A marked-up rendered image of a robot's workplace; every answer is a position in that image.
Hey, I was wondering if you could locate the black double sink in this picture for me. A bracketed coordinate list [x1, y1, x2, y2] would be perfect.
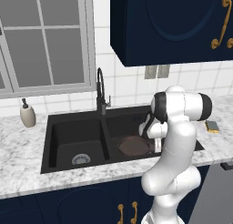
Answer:
[40, 104, 205, 175]

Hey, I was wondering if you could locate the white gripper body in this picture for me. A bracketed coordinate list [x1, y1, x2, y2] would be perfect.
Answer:
[153, 137, 163, 154]

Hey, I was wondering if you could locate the grey wall socket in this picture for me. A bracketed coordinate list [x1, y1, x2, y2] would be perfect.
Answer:
[144, 65, 158, 80]
[157, 64, 171, 79]

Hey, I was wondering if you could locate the beige soap dispenser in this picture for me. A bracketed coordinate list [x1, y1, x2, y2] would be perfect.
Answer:
[19, 97, 37, 128]

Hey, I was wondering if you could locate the brown round pan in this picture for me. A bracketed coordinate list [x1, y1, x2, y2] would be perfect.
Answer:
[117, 135, 157, 158]

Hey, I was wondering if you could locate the gold base cupboard handle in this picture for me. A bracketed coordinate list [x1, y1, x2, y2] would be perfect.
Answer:
[130, 200, 139, 224]
[116, 203, 125, 224]

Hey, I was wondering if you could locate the grey framed window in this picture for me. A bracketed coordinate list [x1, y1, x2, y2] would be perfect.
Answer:
[0, 0, 97, 99]

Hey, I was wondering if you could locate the black curved tap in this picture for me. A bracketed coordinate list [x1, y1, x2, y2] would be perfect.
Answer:
[96, 66, 112, 116]

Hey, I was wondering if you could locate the navy base cupboard door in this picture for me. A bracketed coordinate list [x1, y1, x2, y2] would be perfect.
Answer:
[0, 193, 38, 224]
[35, 179, 131, 224]
[127, 165, 211, 224]

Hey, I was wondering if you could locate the navy wall cupboard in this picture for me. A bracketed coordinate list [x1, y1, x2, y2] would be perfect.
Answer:
[109, 0, 233, 67]

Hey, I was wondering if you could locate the dark dishwasher handle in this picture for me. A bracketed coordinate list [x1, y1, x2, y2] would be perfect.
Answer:
[219, 161, 233, 172]

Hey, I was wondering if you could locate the grey dishwasher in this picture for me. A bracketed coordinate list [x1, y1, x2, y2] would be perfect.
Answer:
[187, 163, 233, 224]

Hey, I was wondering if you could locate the yellow and grey sponge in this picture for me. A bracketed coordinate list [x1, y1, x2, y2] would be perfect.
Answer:
[205, 119, 220, 134]

